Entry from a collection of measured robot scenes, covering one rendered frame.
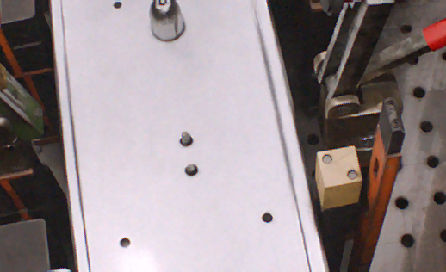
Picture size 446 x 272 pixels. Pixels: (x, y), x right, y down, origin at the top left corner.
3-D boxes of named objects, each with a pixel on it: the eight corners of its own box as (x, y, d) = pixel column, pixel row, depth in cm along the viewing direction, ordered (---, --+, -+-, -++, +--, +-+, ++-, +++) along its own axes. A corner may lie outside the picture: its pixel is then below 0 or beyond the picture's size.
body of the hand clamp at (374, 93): (310, 201, 118) (319, 62, 86) (363, 191, 118) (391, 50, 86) (319, 246, 116) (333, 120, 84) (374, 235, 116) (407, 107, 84)
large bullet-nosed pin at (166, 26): (151, 25, 97) (144, -10, 91) (182, 19, 97) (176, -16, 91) (156, 51, 95) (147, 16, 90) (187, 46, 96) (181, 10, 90)
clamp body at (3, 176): (-4, 201, 121) (-98, 74, 89) (83, 187, 121) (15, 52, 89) (2, 268, 117) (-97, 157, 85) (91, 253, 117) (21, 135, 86)
